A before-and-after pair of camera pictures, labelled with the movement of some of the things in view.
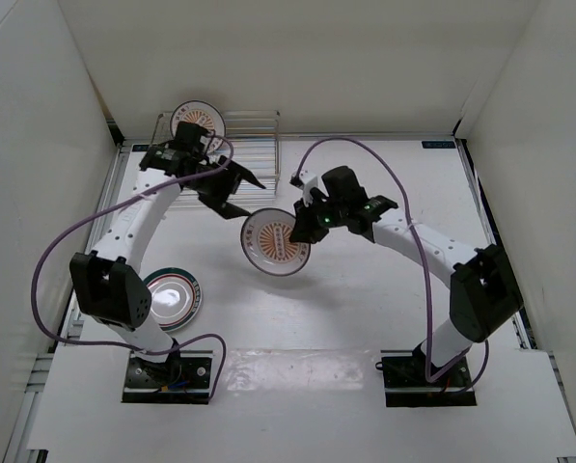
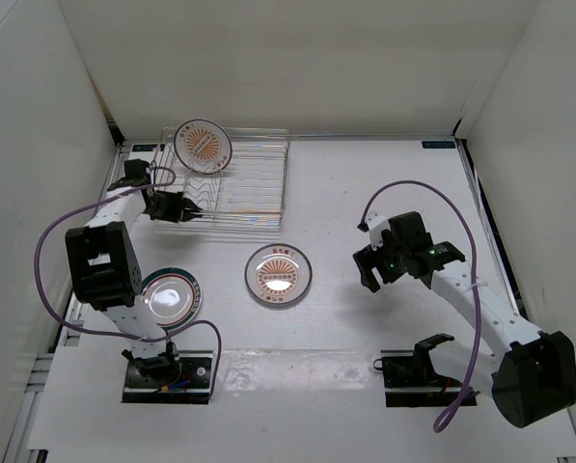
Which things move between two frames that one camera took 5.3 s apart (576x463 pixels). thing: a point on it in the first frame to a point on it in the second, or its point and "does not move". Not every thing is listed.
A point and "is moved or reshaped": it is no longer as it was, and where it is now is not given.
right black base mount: x=407 y=382 does not move
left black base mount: x=184 y=378 does not move
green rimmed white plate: x=177 y=297 does not move
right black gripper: x=304 y=230 to x=368 y=259
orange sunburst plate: x=265 y=242 to x=278 y=274
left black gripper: x=231 y=179 to x=177 y=213
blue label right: x=438 y=144 does not move
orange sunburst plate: x=205 y=115 is moved or reshaped
